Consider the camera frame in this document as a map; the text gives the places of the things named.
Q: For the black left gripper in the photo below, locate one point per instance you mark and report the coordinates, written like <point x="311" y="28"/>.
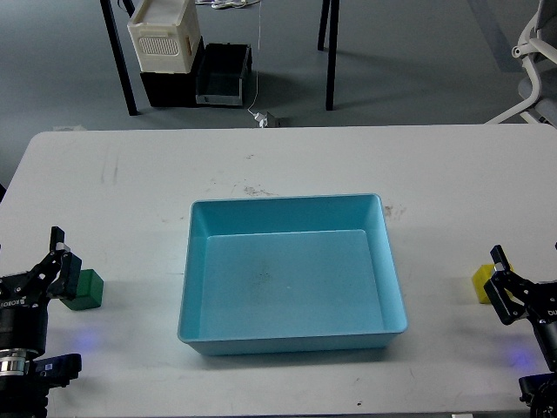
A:
<point x="25" y="296"/>

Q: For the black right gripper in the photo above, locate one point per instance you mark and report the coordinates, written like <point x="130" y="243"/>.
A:
<point x="512" y="297"/>

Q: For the green cube block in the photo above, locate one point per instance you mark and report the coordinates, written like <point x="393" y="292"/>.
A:
<point x="90" y="290"/>

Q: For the yellow cube block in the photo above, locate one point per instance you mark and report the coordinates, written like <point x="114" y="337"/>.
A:
<point x="482" y="275"/>

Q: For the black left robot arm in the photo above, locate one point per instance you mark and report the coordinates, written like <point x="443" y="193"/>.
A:
<point x="26" y="379"/>

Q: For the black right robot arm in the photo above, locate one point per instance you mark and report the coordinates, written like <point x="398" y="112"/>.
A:
<point x="545" y="334"/>

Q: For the light blue plastic box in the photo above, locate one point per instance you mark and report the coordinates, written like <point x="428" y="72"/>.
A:
<point x="281" y="275"/>

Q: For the black storage crate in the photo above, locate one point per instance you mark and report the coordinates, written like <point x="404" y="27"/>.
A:
<point x="166" y="90"/>

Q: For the white power adapter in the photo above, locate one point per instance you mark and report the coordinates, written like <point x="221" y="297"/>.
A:
<point x="266" y="120"/>

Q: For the white office chair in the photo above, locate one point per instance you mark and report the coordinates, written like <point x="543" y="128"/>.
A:
<point x="536" y="43"/>

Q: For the black open bin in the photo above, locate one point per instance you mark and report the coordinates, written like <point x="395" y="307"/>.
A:
<point x="222" y="75"/>

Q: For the cream plastic crate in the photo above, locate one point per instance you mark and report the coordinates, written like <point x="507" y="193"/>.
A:
<point x="165" y="35"/>

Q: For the black table leg left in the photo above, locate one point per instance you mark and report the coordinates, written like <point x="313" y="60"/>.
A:
<point x="117" y="52"/>

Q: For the black table leg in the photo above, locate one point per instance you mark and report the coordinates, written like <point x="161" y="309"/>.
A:
<point x="332" y="31"/>
<point x="117" y="52"/>
<point x="323" y="22"/>

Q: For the black table leg right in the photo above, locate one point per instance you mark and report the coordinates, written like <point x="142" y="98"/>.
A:
<point x="332" y="31"/>

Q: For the black table leg rear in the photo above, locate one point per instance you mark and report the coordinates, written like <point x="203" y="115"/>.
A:
<point x="323" y="22"/>

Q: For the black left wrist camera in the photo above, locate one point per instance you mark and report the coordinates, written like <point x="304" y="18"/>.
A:
<point x="56" y="372"/>

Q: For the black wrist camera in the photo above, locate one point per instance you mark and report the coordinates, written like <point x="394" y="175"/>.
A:
<point x="538" y="392"/>
<point x="56" y="372"/>

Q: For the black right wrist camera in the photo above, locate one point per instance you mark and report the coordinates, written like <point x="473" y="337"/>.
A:
<point x="538" y="392"/>

